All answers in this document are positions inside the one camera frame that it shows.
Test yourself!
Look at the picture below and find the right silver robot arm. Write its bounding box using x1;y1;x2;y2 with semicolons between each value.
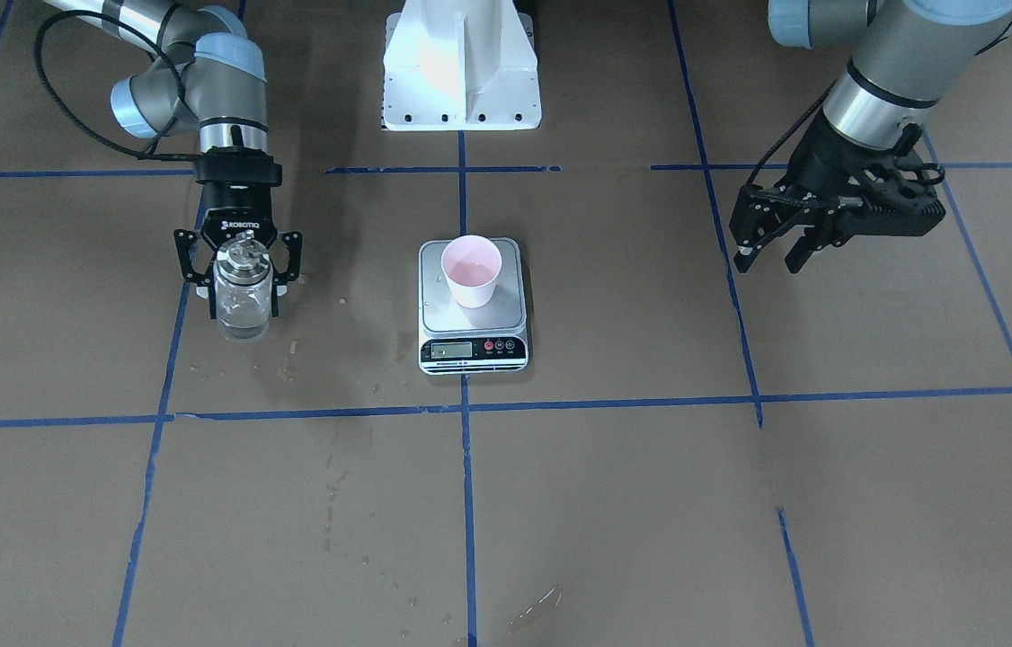
32;1;302;340

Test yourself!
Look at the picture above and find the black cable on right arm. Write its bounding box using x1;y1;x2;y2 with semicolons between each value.
33;7;201;164

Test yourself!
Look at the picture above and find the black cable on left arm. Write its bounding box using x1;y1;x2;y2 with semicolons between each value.
763;79;839;188

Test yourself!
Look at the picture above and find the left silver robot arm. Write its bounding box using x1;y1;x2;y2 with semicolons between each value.
729;1;1012;273

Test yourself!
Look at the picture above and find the pink plastic cup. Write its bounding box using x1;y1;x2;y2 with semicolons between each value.
440;235;503;308

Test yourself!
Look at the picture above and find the grey digital kitchen scale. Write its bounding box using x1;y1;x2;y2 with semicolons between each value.
417;237;530;374

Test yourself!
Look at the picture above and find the glass sauce bottle metal lid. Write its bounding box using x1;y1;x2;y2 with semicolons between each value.
213;230;275;342

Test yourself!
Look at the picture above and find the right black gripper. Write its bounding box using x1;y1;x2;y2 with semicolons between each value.
173;182;304;321

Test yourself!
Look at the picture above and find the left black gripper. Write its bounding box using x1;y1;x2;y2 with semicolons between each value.
731;113;874;274

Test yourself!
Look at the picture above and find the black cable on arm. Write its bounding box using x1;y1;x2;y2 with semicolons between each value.
33;7;201;164
763;79;839;188

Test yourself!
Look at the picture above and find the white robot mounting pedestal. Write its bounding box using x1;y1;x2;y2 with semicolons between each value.
380;1;543;132

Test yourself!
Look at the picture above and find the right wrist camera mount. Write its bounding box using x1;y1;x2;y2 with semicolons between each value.
192;146;281;188

